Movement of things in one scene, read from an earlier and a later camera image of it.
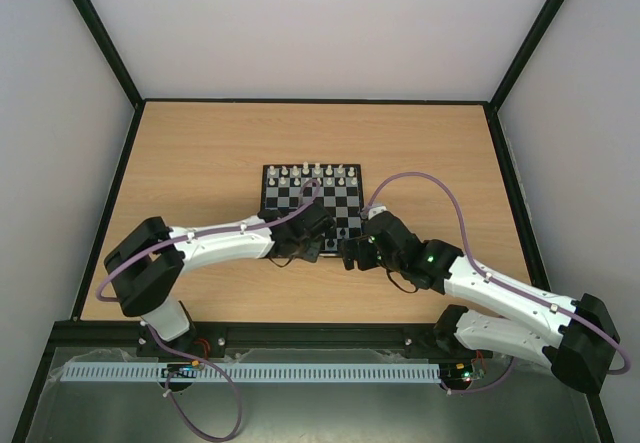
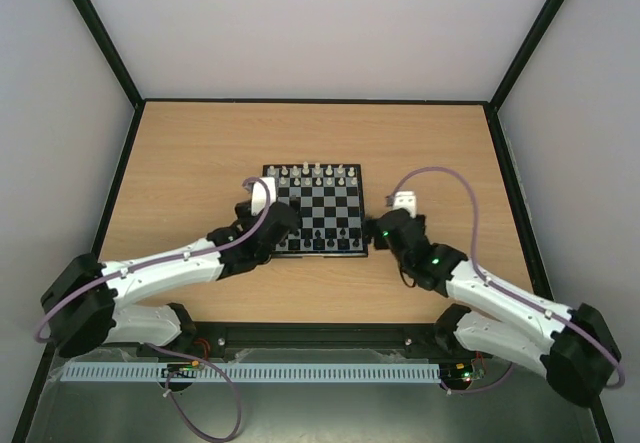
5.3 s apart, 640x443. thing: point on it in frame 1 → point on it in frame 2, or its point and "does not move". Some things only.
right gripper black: [357, 254] → [378, 226]
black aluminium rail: [347, 336] does not move
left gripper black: [312, 253] → [295, 203]
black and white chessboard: [337, 188] does not move
